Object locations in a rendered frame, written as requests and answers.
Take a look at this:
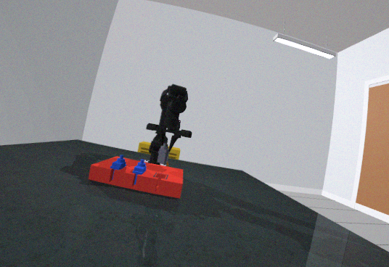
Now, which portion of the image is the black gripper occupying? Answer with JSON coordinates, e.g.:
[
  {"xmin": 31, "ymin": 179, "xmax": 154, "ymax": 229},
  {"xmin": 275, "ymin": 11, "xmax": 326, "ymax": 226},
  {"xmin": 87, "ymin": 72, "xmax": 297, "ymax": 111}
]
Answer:
[{"xmin": 146, "ymin": 113, "xmax": 192, "ymax": 152}]

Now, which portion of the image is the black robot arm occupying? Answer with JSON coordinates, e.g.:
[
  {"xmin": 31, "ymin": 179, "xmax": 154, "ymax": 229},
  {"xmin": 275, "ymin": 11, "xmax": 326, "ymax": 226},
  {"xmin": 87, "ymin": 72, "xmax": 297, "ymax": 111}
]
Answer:
[{"xmin": 148, "ymin": 84, "xmax": 188, "ymax": 165}]

